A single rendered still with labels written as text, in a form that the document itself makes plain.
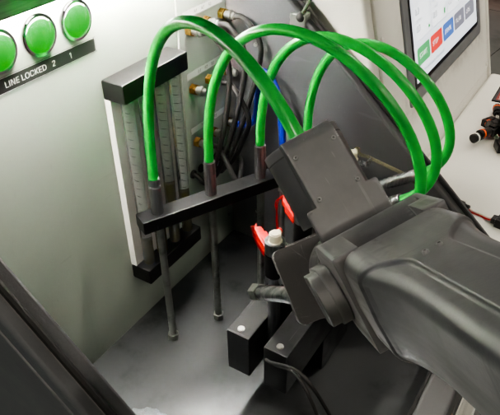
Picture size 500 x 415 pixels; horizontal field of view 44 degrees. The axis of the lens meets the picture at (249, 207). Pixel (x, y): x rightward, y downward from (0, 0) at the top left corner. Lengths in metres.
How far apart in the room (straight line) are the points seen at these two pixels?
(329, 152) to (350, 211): 0.04
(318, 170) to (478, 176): 0.90
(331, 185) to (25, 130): 0.50
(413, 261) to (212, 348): 0.82
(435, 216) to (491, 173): 0.98
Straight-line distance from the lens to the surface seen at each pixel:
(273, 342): 0.88
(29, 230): 0.86
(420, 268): 0.26
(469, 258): 0.25
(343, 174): 0.40
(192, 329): 1.11
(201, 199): 0.94
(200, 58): 1.05
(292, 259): 0.51
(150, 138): 0.84
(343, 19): 1.03
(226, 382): 1.03
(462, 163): 1.31
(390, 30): 1.10
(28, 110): 0.80
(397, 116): 0.73
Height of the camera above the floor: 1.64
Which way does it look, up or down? 36 degrees down
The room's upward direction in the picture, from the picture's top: 1 degrees counter-clockwise
